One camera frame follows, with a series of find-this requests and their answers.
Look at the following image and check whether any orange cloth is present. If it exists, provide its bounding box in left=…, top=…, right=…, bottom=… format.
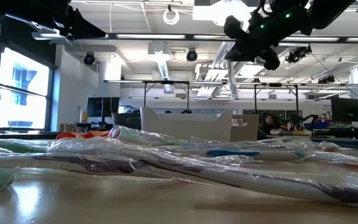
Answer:
left=55, top=130, right=111, bottom=140

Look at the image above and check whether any purple toothbrush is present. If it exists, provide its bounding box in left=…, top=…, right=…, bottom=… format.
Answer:
left=317, top=140, right=354, bottom=152
left=47, top=138, right=358, bottom=205
left=0, top=151, right=180, bottom=180

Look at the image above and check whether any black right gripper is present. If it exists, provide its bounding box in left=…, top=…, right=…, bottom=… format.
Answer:
left=224, top=0, right=310, bottom=71

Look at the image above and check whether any orange toothbrush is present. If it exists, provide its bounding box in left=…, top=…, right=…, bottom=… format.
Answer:
left=306, top=151, right=358, bottom=169

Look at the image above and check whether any slate grey plastic bin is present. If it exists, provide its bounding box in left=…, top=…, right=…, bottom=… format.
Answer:
left=111, top=112, right=142, bottom=131

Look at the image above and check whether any blue toothbrush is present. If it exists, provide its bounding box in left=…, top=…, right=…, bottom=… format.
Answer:
left=225, top=58, right=239, bottom=100
left=178, top=147, right=310, bottom=163
left=194, top=136, right=318, bottom=150

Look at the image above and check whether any blue background crate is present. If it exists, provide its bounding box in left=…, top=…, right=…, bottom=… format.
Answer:
left=305, top=121, right=331, bottom=130

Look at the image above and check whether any white cable coil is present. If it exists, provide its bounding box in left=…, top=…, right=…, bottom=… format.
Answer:
left=162, top=8, right=180, bottom=26

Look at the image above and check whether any person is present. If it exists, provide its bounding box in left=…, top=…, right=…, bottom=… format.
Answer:
left=260, top=112, right=289, bottom=138

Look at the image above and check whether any black computer monitor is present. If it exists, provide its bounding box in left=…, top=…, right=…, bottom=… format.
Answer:
left=331, top=97, right=358, bottom=123
left=86, top=96, right=120, bottom=118

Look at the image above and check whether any white plastic bin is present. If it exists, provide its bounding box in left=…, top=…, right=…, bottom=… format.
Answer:
left=140, top=106, right=234, bottom=142

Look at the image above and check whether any black overhead light beam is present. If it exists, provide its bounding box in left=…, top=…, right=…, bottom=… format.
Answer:
left=31, top=30, right=358, bottom=44

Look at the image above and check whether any black workstation frame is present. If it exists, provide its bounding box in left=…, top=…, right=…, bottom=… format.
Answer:
left=143, top=80, right=191, bottom=113
left=254, top=82, right=300, bottom=122

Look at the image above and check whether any translucent clear plastic bin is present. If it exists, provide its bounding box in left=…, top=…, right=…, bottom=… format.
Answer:
left=231, top=114, right=260, bottom=141

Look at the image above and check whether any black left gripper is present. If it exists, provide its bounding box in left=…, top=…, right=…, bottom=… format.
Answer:
left=0, top=0, right=107, bottom=40

